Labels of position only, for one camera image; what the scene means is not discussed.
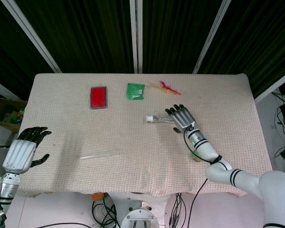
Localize grey robot base column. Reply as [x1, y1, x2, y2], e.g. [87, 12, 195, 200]
[120, 199, 161, 228]

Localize dark green curtain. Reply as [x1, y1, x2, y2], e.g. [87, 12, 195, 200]
[0, 0, 285, 98]

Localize green foil packet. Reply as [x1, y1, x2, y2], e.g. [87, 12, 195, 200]
[126, 83, 145, 101]

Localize black floor cable bundle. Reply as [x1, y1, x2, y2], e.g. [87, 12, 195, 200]
[91, 199, 119, 228]
[168, 193, 188, 228]

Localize white vertical frame post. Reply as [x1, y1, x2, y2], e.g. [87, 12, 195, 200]
[129, 0, 143, 74]

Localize brown cardboard box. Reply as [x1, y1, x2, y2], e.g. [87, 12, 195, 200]
[0, 89, 28, 133]

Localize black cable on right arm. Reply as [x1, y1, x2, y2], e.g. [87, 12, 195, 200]
[183, 128, 223, 228]

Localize pink yellow feather strands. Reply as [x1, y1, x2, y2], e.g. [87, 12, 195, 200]
[147, 80, 182, 96]

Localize orange plug box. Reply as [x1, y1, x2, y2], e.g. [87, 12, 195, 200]
[92, 192, 105, 202]

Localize beige waffle tablecloth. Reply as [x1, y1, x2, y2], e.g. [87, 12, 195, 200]
[16, 73, 274, 198]

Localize red flat case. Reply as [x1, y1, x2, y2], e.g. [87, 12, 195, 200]
[89, 86, 109, 110]

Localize white slanted frame post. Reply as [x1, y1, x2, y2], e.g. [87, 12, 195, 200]
[192, 0, 231, 74]
[7, 0, 62, 74]

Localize clear plastic tube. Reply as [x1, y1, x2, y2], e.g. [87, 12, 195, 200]
[79, 151, 124, 160]

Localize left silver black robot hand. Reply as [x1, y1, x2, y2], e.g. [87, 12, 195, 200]
[2, 126, 52, 175]

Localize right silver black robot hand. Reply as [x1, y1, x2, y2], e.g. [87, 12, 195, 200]
[164, 104, 197, 133]

